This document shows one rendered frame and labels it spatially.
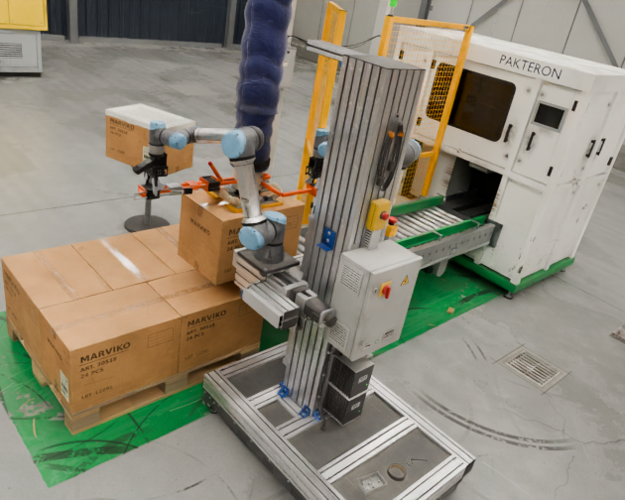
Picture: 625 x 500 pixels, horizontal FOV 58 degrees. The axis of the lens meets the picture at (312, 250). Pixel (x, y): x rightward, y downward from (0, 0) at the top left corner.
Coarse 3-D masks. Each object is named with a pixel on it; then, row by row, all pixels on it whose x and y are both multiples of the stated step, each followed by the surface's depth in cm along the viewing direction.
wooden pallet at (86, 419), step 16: (16, 336) 342; (240, 352) 353; (256, 352) 362; (192, 368) 327; (208, 368) 347; (48, 384) 303; (160, 384) 323; (176, 384) 324; (192, 384) 334; (112, 400) 296; (128, 400) 313; (144, 400) 315; (64, 416) 291; (80, 416) 286; (96, 416) 293; (112, 416) 301; (80, 432) 290
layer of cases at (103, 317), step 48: (96, 240) 360; (144, 240) 370; (48, 288) 305; (96, 288) 313; (144, 288) 321; (192, 288) 329; (48, 336) 285; (96, 336) 276; (144, 336) 291; (192, 336) 316; (240, 336) 344; (96, 384) 284; (144, 384) 307
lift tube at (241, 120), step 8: (248, 0) 273; (248, 24) 275; (248, 56) 280; (240, 112) 294; (240, 120) 295; (248, 120) 293; (256, 120) 292; (264, 120) 294; (272, 120) 300; (264, 128) 297; (272, 128) 302; (264, 136) 299; (264, 144) 302; (256, 152) 301; (264, 152) 303; (256, 160) 303; (264, 160) 307
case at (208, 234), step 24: (192, 192) 319; (264, 192) 338; (192, 216) 314; (216, 216) 297; (240, 216) 302; (288, 216) 327; (192, 240) 319; (216, 240) 301; (288, 240) 337; (192, 264) 324; (216, 264) 306
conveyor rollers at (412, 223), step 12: (396, 216) 480; (408, 216) 484; (420, 216) 494; (432, 216) 496; (444, 216) 499; (408, 228) 462; (420, 228) 465; (432, 228) 469; (300, 240) 411; (396, 240) 438
